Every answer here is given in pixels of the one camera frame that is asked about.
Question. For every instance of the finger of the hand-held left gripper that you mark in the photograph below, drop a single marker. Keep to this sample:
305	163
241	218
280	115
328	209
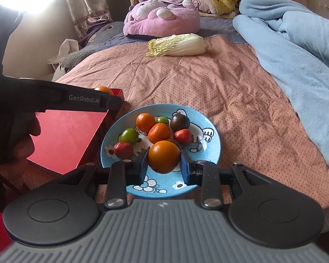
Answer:
115	102

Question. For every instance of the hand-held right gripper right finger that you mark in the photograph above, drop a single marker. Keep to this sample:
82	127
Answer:
185	167

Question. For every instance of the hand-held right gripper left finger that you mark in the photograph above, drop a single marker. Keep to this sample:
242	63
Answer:
144	164

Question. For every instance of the orange tomato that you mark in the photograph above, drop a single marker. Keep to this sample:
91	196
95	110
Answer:
145	122
164	156
104	89

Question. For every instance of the blue cartoon-print plate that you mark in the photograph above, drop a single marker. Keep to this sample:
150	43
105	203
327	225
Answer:
203	153

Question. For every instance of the red tomato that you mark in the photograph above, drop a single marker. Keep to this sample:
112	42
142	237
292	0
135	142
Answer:
183	137
123	150

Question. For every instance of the large orange-red tomato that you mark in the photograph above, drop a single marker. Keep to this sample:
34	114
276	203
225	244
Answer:
159	133

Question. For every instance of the red tray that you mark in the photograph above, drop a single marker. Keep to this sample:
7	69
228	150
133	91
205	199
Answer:
65	137

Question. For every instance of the small green grape tomato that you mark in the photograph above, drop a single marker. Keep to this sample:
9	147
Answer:
161	119

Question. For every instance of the person's left hand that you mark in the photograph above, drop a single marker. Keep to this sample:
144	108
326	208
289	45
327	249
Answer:
24	148

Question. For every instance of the white tote bag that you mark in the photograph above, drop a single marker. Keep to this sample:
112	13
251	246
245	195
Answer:
68	49

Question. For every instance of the purple patterned cloth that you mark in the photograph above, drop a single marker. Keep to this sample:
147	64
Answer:
91	31

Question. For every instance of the large grey plush toy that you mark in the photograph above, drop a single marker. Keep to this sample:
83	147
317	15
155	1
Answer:
104	31

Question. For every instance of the napa cabbage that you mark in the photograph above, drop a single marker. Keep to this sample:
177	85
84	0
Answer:
178	45

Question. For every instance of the pink dotted bedspread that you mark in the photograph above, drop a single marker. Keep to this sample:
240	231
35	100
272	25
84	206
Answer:
235	93

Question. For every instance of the pink plush rabbit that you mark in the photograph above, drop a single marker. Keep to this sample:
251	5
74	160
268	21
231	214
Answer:
164	23

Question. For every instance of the patterned beige curtain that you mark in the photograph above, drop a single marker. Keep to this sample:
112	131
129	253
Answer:
82	2

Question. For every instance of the grey-blue blanket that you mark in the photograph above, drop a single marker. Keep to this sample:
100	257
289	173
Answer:
219	26

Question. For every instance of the light blue blanket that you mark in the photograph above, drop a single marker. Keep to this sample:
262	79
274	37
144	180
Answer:
290	46

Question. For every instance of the wall socket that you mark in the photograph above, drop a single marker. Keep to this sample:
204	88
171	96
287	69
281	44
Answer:
325	6

